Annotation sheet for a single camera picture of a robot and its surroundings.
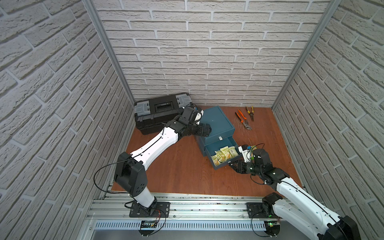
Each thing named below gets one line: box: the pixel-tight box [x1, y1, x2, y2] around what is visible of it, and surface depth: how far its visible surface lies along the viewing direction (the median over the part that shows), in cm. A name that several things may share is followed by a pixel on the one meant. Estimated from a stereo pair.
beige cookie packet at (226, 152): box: [220, 146, 232, 160], surface depth 85 cm
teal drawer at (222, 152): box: [205, 137, 242, 169], surface depth 85 cm
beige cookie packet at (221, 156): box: [214, 150, 227, 163], surface depth 85 cm
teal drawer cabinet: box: [196, 105, 242, 170], surface depth 85 cm
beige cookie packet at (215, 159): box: [210, 154, 220, 167], surface depth 83 cm
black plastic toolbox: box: [134, 92, 192, 135], surface depth 97 cm
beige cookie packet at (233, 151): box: [228, 146, 239, 158], surface depth 87 cm
